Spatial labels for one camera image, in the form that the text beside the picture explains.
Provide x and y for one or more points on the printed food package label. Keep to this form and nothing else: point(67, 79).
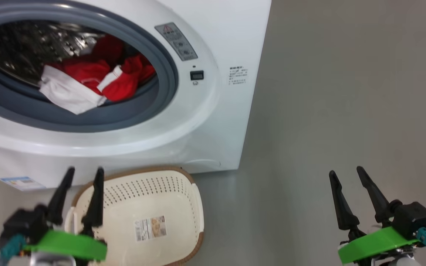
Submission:
point(150, 228)

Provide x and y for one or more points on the cream perforated laundry basket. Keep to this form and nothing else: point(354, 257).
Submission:
point(154, 192)

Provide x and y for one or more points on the stainless steel washing machine drum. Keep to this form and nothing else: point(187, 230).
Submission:
point(20, 48)

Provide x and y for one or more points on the grey warning sticker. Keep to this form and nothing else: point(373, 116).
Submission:
point(176, 41)

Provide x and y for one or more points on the blue energy label sticker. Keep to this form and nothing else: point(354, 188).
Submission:
point(22, 183)

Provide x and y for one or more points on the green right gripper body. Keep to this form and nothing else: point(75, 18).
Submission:
point(375, 245)

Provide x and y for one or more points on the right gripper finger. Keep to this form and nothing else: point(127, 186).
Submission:
point(377, 201)
point(344, 210)

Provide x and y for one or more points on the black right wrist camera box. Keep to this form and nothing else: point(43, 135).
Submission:
point(414, 218)

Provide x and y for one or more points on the red and white garment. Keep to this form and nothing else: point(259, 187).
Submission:
point(83, 74)

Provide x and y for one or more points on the round filter cover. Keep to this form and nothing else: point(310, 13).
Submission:
point(205, 163)

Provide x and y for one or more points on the white front-load washing machine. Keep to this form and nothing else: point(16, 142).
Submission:
point(227, 33)

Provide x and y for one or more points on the teal left camera connector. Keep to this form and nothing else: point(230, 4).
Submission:
point(11, 247)

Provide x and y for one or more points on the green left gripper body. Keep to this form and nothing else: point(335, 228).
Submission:
point(68, 245)

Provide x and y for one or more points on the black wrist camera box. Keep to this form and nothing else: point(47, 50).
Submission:
point(414, 218)
point(22, 221)

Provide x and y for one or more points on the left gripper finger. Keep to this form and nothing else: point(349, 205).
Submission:
point(60, 203)
point(94, 207)

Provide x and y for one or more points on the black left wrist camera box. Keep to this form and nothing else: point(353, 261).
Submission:
point(22, 221)

